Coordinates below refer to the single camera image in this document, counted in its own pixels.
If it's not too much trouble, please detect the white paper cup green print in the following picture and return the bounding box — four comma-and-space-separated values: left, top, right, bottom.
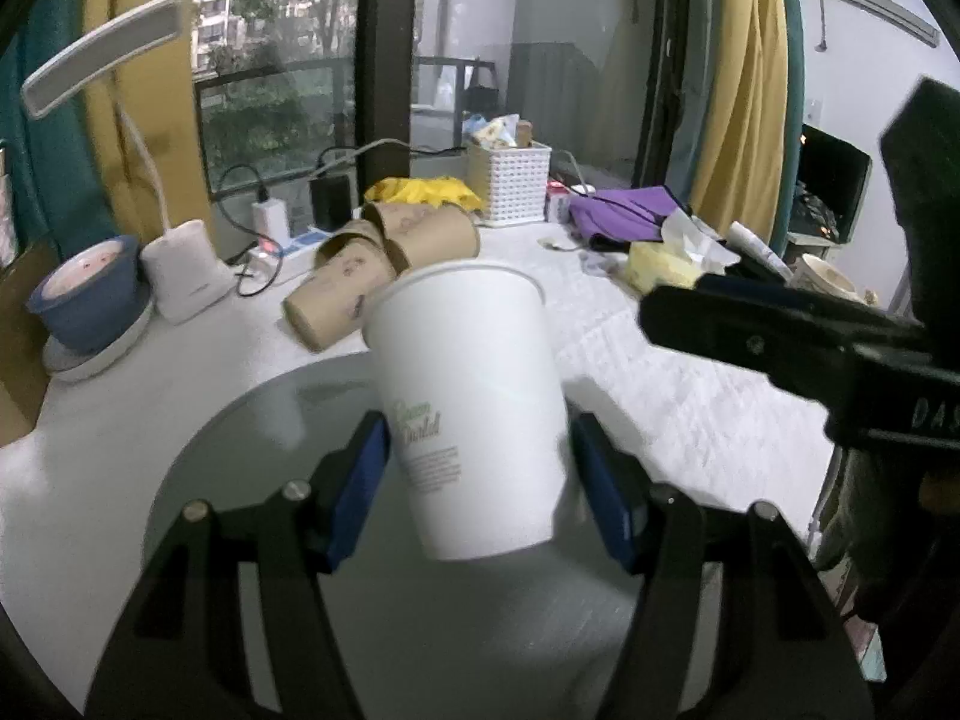
363, 260, 576, 561

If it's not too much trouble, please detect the brown paper cup left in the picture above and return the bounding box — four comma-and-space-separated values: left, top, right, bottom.
283, 236, 395, 351

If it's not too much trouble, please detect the brown paper cup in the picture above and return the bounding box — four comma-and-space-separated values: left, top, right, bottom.
283, 236, 395, 351
361, 202, 480, 273

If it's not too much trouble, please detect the brown paper cup rear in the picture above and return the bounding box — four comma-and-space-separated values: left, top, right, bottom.
361, 202, 480, 273

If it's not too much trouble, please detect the white cartoon mug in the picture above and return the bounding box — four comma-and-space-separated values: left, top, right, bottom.
788, 254, 878, 307

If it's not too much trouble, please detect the white tube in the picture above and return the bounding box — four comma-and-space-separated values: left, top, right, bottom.
726, 221, 793, 281

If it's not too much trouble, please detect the yellow tissue pack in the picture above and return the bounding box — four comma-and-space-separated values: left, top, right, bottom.
623, 242, 726, 296

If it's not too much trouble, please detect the black monitor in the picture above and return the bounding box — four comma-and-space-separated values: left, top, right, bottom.
788, 124, 872, 245

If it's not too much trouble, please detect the yellow curtain right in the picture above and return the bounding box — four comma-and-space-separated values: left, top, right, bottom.
690, 0, 789, 241

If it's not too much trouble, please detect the yellow curtain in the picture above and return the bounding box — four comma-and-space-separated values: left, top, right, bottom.
690, 0, 789, 241
82, 0, 212, 244

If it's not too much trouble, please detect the purple cloth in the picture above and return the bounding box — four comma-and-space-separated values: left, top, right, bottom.
568, 185, 682, 252

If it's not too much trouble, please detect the round grey tray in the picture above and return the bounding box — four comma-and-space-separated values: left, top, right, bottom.
143, 355, 643, 718

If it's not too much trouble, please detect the small red-capped bottle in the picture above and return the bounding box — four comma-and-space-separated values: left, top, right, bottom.
545, 179, 571, 224

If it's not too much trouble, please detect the white perforated basket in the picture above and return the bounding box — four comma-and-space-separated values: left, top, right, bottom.
466, 143, 551, 227

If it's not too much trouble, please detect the white plate under bowl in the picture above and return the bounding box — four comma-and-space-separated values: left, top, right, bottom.
41, 291, 155, 383

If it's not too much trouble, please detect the cardboard box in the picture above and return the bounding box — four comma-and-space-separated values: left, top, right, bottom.
0, 239, 57, 447

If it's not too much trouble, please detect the yellow cloth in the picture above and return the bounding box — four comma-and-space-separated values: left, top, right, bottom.
363, 176, 485, 213

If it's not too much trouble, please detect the blue bowl with lid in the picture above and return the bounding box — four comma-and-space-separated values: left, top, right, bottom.
26, 234, 149, 355

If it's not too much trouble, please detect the white power strip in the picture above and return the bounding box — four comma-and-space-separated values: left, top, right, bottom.
235, 227, 331, 286

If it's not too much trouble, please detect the white desk lamp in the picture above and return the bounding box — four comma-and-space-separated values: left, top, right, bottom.
20, 0, 235, 323

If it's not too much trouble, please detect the white charger plug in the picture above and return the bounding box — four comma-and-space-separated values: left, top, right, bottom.
251, 197, 291, 249

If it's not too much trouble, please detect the black power adapter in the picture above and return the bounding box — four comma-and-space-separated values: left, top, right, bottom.
309, 174, 353, 232

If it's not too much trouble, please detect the yellow curtain left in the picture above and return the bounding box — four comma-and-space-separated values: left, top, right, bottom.
82, 0, 212, 244

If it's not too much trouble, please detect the black cable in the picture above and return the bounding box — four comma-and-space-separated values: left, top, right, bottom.
214, 163, 285, 299

